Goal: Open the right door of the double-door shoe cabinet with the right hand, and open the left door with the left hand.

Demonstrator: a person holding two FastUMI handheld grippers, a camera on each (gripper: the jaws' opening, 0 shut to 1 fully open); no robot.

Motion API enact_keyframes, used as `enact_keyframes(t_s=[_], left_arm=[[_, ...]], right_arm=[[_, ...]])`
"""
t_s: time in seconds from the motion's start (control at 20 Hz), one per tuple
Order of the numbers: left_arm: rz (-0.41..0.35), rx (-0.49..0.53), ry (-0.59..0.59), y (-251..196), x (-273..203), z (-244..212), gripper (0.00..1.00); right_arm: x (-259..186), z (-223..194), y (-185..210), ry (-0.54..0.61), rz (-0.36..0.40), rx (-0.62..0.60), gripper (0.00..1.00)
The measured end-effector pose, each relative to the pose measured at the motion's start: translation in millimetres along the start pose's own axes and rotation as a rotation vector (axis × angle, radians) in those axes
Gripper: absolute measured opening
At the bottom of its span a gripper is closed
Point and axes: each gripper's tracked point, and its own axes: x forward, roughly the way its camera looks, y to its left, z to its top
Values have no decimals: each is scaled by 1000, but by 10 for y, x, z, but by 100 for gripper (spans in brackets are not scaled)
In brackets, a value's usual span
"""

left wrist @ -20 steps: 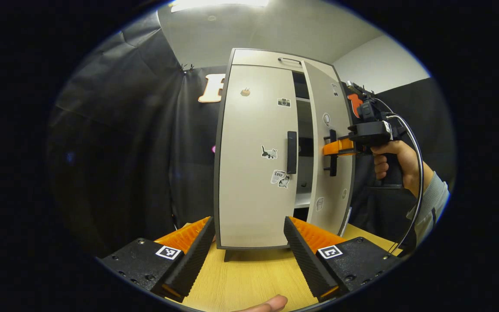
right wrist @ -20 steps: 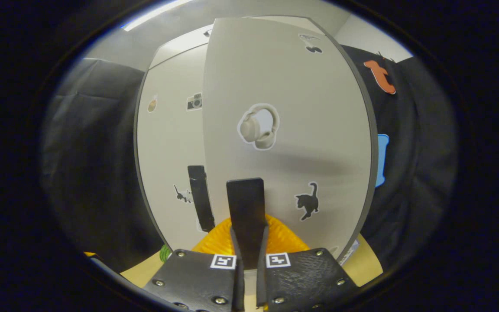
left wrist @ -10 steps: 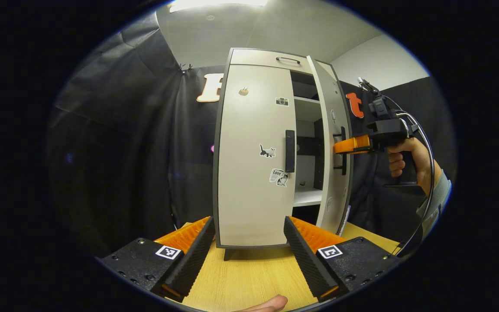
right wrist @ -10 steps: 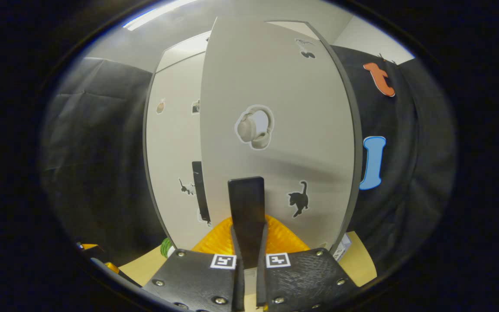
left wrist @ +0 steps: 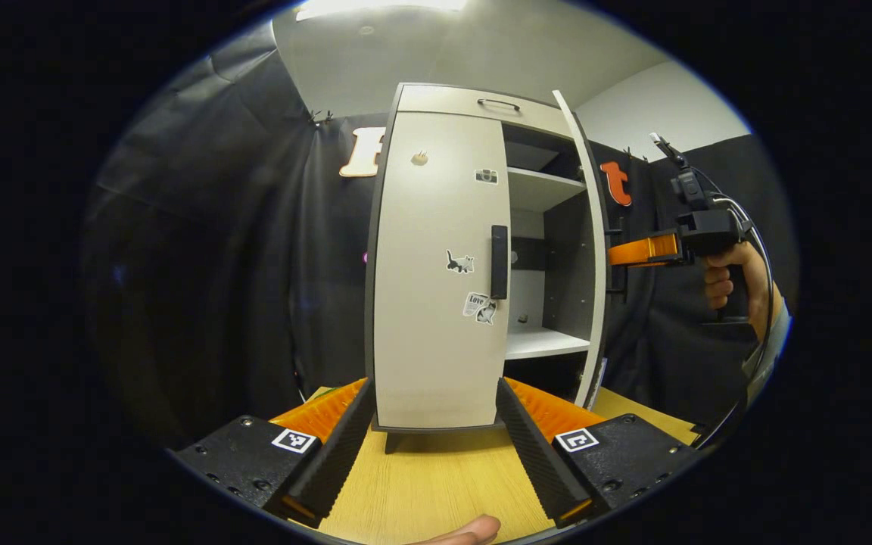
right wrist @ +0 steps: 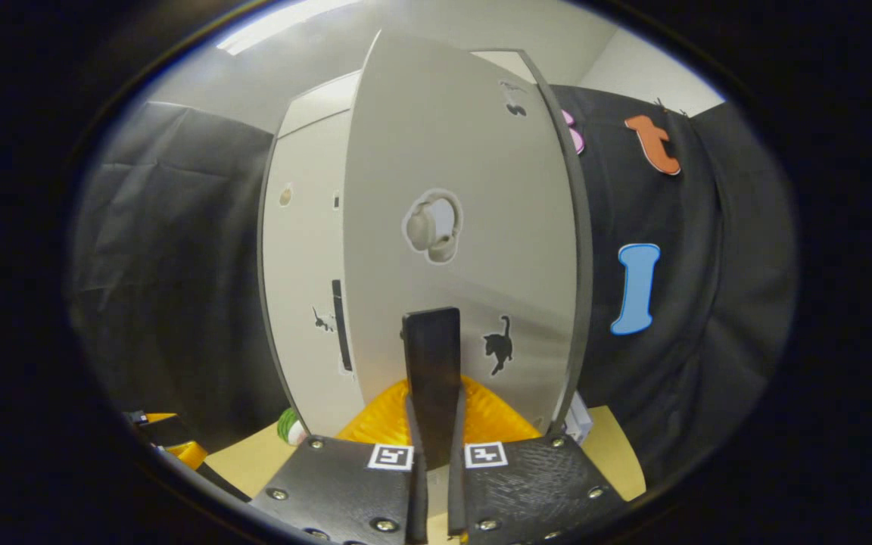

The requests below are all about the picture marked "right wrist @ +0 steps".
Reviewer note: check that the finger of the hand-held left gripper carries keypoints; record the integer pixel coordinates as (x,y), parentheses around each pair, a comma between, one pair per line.
(188,454)

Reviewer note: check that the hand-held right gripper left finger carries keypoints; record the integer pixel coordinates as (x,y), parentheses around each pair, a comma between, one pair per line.
(330,484)

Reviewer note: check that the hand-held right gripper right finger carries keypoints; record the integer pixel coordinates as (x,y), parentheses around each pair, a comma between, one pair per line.
(534,484)

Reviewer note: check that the beige cabinet door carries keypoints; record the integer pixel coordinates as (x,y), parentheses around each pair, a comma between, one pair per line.
(466,136)
(300,257)

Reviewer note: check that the beige double-door shoe cabinet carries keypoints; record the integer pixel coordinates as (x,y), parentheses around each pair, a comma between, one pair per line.
(584,250)

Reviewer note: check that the small white object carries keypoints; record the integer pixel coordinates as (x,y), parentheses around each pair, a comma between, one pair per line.
(580,420)

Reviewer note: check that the black backdrop cloth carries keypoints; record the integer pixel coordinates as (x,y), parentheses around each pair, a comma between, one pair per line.
(179,265)

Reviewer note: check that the small black clip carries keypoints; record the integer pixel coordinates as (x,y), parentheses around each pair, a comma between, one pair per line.
(661,104)

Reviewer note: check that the ceiling light panel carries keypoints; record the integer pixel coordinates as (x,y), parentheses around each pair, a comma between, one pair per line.
(277,26)

